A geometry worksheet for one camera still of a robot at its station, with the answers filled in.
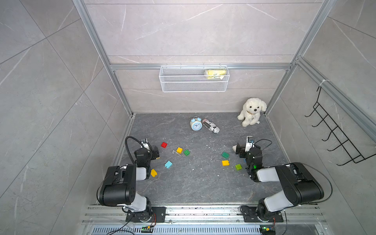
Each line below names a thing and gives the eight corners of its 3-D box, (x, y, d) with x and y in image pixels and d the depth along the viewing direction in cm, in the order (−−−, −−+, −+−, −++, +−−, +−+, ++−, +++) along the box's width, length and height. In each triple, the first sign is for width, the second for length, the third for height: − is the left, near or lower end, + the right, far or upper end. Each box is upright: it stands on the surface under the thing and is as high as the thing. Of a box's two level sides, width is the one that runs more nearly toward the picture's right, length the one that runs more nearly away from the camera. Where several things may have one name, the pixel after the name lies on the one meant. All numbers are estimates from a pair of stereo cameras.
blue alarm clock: (192, 132, 110) (192, 124, 102) (190, 125, 114) (189, 117, 107) (201, 130, 111) (202, 122, 103) (199, 123, 115) (200, 115, 108)
